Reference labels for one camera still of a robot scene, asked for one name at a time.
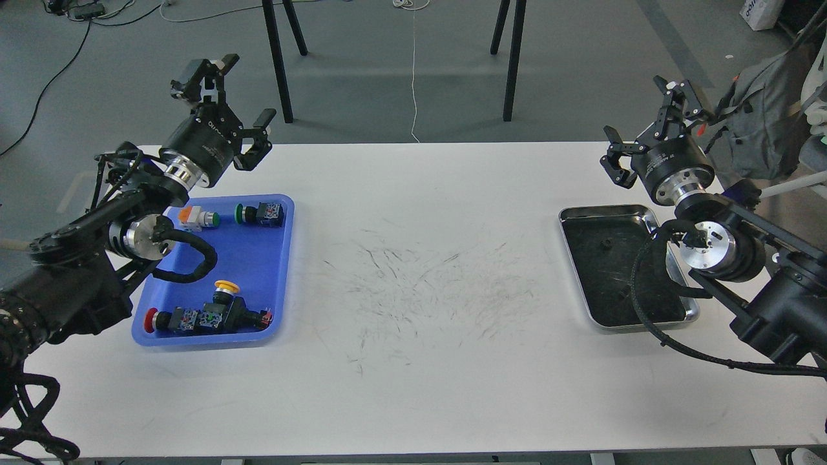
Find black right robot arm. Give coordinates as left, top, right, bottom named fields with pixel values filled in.
left=600, top=76, right=826, bottom=378

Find silver metal tray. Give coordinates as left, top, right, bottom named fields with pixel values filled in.
left=558, top=204, right=700, bottom=333

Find black right stand legs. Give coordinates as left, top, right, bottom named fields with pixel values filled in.
left=488, top=1, right=528, bottom=123

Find white hanging cord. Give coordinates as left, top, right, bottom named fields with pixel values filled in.
left=392, top=0, right=431, bottom=144

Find black floor cable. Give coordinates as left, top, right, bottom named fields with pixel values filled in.
left=0, top=0, right=162, bottom=157

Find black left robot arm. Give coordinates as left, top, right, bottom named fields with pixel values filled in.
left=1, top=54, right=277, bottom=464

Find black stand legs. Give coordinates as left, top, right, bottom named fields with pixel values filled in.
left=260, top=1, right=308, bottom=124
left=488, top=1, right=528, bottom=123

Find orange white push button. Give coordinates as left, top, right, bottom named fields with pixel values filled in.
left=177, top=205, right=220, bottom=233

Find red push button switch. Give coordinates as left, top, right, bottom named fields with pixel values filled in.
left=143, top=307, right=199, bottom=335

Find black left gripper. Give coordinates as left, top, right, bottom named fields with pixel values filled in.
left=160, top=55, right=277, bottom=191

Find blue plastic tray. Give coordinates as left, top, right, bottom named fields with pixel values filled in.
left=132, top=194, right=293, bottom=350

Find green push button switch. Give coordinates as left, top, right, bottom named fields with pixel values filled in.
left=233, top=202, right=286, bottom=227

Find black left stand legs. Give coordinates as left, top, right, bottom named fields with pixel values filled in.
left=260, top=1, right=308, bottom=124

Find white box on floor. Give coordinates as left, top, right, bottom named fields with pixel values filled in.
left=739, top=0, right=785, bottom=32

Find yellow push button switch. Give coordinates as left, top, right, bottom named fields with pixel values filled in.
left=198, top=280, right=273, bottom=333

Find grey backpack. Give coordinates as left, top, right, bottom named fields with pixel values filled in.
left=704, top=45, right=813, bottom=180

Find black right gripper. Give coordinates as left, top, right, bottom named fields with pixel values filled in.
left=600, top=76, right=715, bottom=206

